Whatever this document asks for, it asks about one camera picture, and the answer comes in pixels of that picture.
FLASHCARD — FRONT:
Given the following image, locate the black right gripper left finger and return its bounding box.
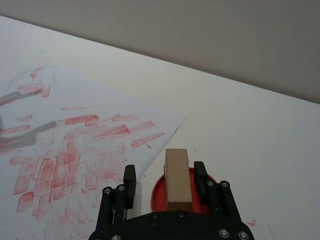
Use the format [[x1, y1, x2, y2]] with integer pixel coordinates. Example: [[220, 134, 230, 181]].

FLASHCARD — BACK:
[[95, 164, 138, 230]]

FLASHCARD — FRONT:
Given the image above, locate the tan wooden stamp block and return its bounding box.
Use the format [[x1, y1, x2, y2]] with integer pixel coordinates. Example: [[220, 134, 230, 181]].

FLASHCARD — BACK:
[[163, 148, 193, 213]]

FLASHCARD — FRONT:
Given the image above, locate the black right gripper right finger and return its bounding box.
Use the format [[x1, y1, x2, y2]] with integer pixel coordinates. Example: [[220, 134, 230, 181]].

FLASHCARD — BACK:
[[193, 161, 243, 223]]

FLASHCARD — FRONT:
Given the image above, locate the white paper with red stamps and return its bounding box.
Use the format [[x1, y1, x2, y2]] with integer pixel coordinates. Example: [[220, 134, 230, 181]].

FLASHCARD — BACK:
[[0, 65, 186, 240]]

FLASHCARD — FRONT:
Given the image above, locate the round red ink pad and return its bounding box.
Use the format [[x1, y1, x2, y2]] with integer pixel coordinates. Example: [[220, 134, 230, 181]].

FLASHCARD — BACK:
[[151, 166, 221, 216]]

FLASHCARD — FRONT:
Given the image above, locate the white table cloth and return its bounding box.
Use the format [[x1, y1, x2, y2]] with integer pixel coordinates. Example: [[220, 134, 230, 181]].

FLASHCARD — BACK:
[[0, 14, 320, 240]]

